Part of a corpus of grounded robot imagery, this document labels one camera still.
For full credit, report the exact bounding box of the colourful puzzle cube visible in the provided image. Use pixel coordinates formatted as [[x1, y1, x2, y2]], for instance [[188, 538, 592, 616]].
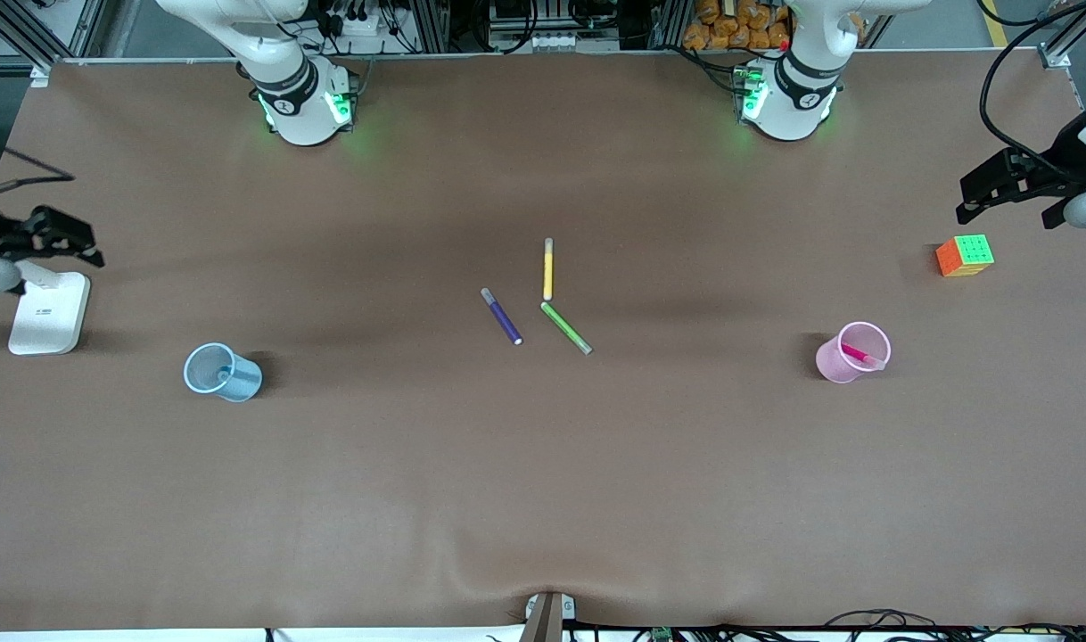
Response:
[[935, 235, 996, 278]]

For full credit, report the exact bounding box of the light blue mesh cup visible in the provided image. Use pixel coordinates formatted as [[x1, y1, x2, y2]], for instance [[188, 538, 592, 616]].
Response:
[[183, 343, 263, 404]]

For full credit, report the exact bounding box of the pink mesh cup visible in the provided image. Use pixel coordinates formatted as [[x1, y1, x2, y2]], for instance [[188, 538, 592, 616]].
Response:
[[816, 321, 892, 384]]

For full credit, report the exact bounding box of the pile of orange bags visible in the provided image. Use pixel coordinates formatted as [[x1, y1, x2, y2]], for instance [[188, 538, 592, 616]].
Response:
[[683, 0, 789, 52]]

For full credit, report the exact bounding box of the purple marker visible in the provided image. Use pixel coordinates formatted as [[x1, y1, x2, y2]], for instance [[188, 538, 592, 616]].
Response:
[[481, 287, 523, 346]]

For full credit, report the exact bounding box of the green marker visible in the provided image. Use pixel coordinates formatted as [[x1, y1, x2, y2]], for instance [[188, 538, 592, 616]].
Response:
[[540, 301, 593, 356]]

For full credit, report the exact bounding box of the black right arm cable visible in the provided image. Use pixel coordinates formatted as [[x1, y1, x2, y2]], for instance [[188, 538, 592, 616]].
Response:
[[0, 143, 76, 193]]

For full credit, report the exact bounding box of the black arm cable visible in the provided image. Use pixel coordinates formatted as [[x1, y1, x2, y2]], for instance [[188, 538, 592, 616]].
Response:
[[978, 0, 1086, 166], [0, 143, 76, 193]]

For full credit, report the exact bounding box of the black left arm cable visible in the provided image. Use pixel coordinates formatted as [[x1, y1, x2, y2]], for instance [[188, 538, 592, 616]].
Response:
[[978, 0, 1086, 166]]

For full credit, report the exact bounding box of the aluminium frame post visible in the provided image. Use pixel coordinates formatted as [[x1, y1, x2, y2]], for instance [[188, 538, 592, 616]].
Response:
[[1038, 0, 1086, 68], [0, 0, 107, 86]]

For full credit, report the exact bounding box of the metal bracket at table edge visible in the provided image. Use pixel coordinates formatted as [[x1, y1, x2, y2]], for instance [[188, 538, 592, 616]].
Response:
[[519, 591, 577, 642]]

